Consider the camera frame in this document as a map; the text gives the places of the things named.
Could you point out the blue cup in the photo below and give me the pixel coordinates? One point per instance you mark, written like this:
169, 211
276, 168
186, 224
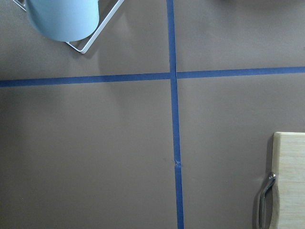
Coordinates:
63, 20

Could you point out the wooden cutting board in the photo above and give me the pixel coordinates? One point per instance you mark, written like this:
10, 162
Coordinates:
287, 182

